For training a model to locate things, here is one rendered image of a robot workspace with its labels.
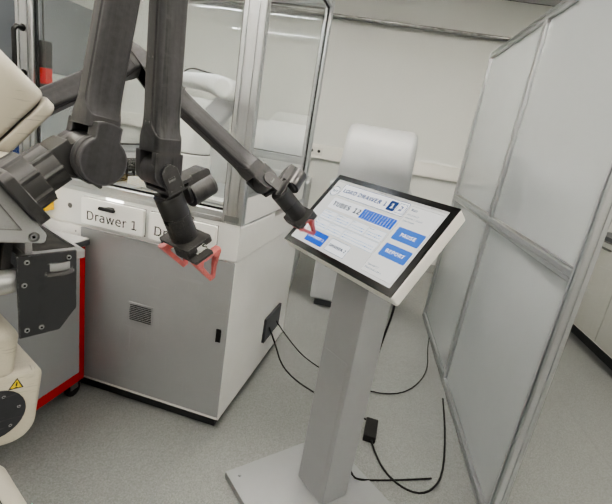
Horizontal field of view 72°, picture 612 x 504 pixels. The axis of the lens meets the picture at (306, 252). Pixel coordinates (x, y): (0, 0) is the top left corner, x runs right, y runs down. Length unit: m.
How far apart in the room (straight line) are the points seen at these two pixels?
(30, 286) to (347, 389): 0.98
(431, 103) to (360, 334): 3.67
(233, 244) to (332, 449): 0.82
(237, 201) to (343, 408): 0.83
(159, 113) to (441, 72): 4.17
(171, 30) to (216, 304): 1.15
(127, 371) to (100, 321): 0.26
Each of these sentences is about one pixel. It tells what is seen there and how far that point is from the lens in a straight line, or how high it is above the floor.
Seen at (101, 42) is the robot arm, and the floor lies 1.41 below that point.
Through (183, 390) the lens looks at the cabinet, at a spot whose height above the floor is 0.16.
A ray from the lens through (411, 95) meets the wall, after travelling 4.75.
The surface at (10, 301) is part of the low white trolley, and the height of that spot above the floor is 0.60.
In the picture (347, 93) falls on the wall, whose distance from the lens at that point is 4.74.
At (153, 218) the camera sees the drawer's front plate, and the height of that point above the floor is 0.91.
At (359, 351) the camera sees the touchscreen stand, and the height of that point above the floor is 0.68.
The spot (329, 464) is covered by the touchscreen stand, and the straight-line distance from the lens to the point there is 1.65.
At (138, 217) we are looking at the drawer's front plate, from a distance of 1.80.
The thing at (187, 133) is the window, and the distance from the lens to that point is 1.68.
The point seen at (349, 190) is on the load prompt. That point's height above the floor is 1.16.
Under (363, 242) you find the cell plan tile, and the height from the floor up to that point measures 1.04.
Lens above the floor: 1.33
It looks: 16 degrees down
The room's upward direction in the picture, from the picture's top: 9 degrees clockwise
